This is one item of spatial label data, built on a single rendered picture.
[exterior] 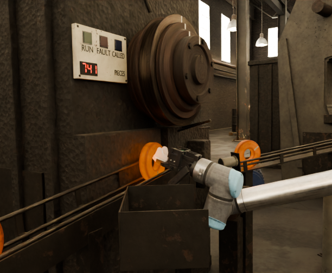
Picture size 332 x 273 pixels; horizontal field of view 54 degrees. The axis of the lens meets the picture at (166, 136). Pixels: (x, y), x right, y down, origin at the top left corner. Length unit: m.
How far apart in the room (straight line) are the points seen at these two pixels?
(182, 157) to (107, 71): 0.42
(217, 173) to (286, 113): 3.00
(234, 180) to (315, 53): 3.01
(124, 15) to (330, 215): 1.39
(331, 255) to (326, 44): 2.54
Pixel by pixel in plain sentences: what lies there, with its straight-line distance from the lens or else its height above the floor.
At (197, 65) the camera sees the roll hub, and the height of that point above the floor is 1.13.
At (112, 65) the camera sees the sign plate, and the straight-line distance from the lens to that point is 1.27.
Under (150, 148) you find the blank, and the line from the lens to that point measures 1.26.
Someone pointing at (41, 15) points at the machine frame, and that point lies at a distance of 1.24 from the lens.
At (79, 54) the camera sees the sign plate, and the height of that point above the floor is 1.14.
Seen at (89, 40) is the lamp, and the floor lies 1.19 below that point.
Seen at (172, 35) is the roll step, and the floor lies 1.24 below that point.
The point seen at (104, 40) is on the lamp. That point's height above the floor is 1.21.
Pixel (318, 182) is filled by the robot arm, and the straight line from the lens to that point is 1.24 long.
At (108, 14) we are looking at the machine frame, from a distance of 1.32.
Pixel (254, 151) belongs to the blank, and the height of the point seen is 0.72.
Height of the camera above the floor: 0.94
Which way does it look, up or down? 4 degrees down
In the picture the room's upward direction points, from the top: 1 degrees counter-clockwise
